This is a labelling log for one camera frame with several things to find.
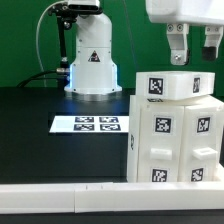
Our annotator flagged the black camera stand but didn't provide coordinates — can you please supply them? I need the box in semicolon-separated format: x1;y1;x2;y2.
47;1;77;76

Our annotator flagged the small white block part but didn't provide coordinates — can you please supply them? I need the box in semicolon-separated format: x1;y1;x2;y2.
136;71;215;100

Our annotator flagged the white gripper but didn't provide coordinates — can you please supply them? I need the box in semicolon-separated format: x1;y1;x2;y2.
145;0;224;66

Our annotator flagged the white door panel with knob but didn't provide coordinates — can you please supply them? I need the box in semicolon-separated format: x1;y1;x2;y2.
137;105;184;182

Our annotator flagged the white cabinet box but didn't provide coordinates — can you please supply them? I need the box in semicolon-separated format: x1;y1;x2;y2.
127;95;224;182

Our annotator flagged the white flat top panel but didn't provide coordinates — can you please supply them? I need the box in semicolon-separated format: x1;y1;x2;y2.
50;115;129;133

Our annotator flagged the black cable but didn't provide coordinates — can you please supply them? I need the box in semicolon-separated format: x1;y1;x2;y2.
15;69;68;89

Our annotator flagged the white front fence rail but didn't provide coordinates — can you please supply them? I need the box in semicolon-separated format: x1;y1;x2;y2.
0;182;224;214

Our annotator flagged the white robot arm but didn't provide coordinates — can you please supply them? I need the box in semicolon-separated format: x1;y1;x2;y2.
65;0;224;95

